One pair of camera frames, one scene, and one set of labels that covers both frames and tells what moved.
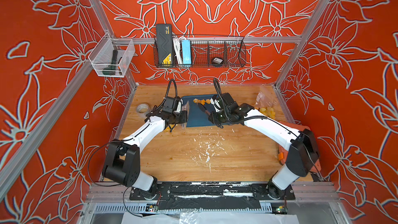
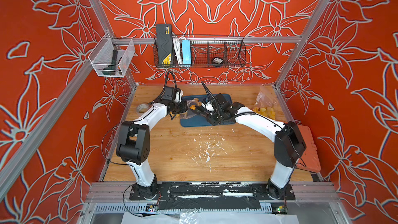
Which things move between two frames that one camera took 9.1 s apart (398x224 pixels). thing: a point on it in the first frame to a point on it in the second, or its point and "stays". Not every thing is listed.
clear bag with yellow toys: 185,107 to 190,112
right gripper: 213,117 stays
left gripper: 183,120 to 184,107
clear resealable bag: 267,98 stays
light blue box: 186,52 stays
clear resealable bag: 268,111 stays
